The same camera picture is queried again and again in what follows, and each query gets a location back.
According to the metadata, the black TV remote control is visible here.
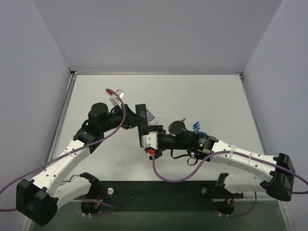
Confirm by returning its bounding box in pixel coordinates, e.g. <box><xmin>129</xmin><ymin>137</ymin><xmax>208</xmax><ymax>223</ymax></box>
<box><xmin>135</xmin><ymin>104</ymin><xmax>149</xmax><ymax>147</ymax></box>

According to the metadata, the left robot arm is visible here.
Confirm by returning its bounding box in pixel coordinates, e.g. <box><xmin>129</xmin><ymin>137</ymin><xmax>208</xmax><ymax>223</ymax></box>
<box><xmin>16</xmin><ymin>103</ymin><xmax>147</xmax><ymax>226</ymax></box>

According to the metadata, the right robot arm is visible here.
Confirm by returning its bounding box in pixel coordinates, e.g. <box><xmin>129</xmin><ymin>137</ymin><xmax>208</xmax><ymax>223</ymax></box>
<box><xmin>138</xmin><ymin>121</ymin><xmax>295</xmax><ymax>202</ymax></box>

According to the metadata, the white grey AC remote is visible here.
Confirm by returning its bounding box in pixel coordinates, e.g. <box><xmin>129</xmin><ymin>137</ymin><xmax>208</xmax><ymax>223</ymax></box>
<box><xmin>146</xmin><ymin>109</ymin><xmax>159</xmax><ymax>126</ymax></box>

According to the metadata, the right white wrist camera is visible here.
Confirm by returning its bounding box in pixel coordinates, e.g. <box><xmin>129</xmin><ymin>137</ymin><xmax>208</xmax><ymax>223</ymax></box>
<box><xmin>141</xmin><ymin>133</ymin><xmax>158</xmax><ymax>150</ymax></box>

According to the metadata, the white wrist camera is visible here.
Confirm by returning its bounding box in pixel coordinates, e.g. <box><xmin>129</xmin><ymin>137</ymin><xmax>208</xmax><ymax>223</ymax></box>
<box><xmin>141</xmin><ymin>133</ymin><xmax>158</xmax><ymax>150</ymax></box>
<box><xmin>106</xmin><ymin>89</ymin><xmax>124</xmax><ymax>106</ymax></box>

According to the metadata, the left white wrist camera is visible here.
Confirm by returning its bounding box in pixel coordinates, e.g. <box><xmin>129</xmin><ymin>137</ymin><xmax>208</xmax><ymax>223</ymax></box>
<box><xmin>106</xmin><ymin>89</ymin><xmax>124</xmax><ymax>106</ymax></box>

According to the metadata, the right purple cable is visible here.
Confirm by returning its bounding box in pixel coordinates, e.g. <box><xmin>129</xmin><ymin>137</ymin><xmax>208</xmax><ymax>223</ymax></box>
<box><xmin>148</xmin><ymin>149</ymin><xmax>308</xmax><ymax>217</ymax></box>

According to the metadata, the purple cable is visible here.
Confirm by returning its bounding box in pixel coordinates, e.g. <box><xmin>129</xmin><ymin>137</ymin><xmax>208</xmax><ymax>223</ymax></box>
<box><xmin>148</xmin><ymin>149</ymin><xmax>308</xmax><ymax>217</ymax></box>
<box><xmin>0</xmin><ymin>88</ymin><xmax>126</xmax><ymax>213</ymax></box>

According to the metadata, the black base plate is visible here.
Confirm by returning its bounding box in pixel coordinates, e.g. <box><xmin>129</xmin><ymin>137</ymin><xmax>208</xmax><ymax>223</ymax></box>
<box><xmin>81</xmin><ymin>180</ymin><xmax>244</xmax><ymax>213</ymax></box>

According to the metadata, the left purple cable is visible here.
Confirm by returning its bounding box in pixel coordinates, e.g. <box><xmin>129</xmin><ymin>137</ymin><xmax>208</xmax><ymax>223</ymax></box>
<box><xmin>0</xmin><ymin>88</ymin><xmax>126</xmax><ymax>213</ymax></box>

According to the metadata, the aluminium frame rail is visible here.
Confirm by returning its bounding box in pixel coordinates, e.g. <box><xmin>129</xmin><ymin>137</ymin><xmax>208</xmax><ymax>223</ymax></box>
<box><xmin>243</xmin><ymin>192</ymin><xmax>282</xmax><ymax>202</ymax></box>

